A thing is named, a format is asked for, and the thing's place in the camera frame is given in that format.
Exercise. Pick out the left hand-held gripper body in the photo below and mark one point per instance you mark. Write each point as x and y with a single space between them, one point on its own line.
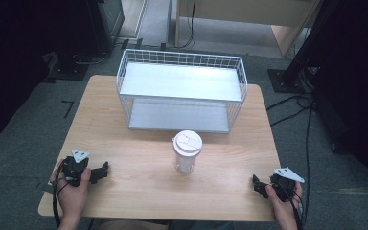
73 167

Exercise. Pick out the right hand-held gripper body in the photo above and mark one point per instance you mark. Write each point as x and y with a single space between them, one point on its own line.
284 187

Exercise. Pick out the person's right hand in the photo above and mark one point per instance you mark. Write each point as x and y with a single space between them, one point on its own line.
282 209

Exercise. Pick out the person's left hand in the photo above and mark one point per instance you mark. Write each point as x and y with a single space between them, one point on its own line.
73 198

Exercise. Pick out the clear cup with white lid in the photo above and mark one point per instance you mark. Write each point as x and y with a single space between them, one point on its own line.
187 155

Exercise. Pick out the dark cabinet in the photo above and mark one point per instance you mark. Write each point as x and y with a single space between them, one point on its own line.
105 22

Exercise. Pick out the light wooden desk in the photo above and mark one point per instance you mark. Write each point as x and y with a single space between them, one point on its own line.
252 12

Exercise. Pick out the black stand with base plate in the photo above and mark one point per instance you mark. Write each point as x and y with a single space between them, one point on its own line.
286 80
67 68

